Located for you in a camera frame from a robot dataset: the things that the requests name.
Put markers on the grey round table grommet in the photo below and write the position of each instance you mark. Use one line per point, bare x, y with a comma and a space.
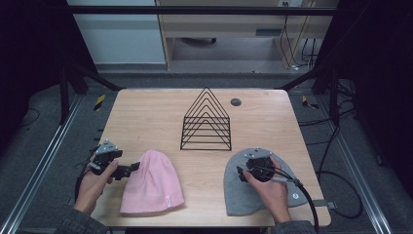
236, 102

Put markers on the yellow black striped tape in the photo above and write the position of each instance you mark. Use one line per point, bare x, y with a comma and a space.
99, 102

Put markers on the grey beanie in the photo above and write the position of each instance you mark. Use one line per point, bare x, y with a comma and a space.
240, 198

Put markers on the black frame strut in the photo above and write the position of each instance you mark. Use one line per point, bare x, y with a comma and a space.
332, 94
66, 91

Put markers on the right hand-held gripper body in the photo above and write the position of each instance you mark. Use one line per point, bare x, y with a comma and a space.
259, 164

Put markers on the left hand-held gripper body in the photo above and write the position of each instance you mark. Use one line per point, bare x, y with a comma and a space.
104, 156

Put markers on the pink beanie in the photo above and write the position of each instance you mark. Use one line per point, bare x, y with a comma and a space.
151, 185

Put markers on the grey metal table bracket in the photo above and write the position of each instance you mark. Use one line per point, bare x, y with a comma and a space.
325, 204

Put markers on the silver metal floor rail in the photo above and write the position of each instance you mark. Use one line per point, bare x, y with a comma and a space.
39, 165
357, 169

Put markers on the person's left hand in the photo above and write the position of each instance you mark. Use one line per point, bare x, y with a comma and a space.
92, 188

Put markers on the black horizontal frame bar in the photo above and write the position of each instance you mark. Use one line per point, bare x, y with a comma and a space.
195, 10

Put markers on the black curtain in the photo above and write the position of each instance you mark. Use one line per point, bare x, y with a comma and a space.
32, 48
380, 81

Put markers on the person's right hand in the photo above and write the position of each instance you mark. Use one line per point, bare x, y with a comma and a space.
271, 193

